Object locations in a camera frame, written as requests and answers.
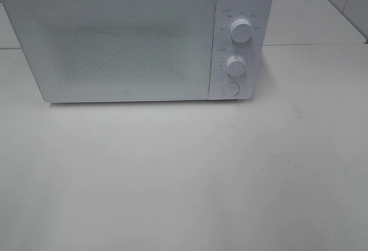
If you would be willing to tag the white microwave oven body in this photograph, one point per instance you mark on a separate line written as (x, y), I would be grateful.
(241, 3)

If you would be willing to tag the white timer knob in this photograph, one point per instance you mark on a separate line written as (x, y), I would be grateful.
(236, 66)

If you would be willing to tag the round white door button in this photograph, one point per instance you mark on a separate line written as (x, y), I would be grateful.
(231, 89)

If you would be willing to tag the upper white power knob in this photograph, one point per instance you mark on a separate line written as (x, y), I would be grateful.
(241, 29)

